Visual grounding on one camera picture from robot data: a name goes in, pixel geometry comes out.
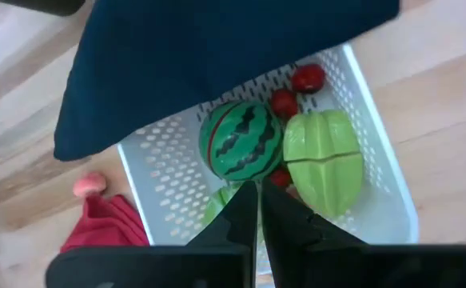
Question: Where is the green striped toy watermelon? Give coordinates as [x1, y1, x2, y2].
[198, 100, 285, 182]

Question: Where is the pink textured toy ball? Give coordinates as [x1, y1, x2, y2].
[72, 171, 108, 198]

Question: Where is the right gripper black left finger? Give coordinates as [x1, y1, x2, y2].
[46, 180, 259, 288]

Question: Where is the dark red toy cherry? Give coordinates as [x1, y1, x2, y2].
[270, 88, 300, 121]

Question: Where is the navy blue folded cloth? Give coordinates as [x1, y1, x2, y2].
[53, 0, 401, 162]

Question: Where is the green ridged toy fruit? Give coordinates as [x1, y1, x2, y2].
[282, 109, 365, 219]

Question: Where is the red toy strawberry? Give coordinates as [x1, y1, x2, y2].
[290, 63, 327, 95]

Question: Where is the white perforated plastic basket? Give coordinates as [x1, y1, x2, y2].
[116, 42, 420, 278]

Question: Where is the red toy tomato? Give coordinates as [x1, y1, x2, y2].
[269, 167, 293, 190]

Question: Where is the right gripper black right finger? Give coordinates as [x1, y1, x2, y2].
[261, 178, 466, 288]

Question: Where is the light green round toy fruit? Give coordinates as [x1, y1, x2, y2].
[201, 181, 246, 227]

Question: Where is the magenta cloth napkin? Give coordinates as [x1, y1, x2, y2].
[59, 193, 151, 254]

